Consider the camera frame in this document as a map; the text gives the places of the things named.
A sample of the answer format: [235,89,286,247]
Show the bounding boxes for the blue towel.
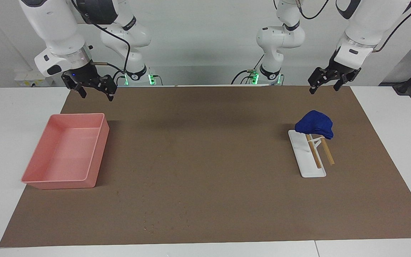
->
[295,110,334,140]

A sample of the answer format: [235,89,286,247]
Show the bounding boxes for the white towel rack wooden rods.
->
[288,129,335,178]

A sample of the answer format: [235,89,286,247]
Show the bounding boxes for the pink plastic bin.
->
[21,113,110,190]

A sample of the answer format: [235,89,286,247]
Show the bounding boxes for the black stand leg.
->
[380,56,411,95]

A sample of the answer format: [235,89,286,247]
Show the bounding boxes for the brown table mat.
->
[0,86,411,248]

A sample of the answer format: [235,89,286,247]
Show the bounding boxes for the black base cable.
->
[231,54,265,85]
[111,70,127,86]

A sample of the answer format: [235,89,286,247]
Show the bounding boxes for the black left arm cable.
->
[273,0,411,53]

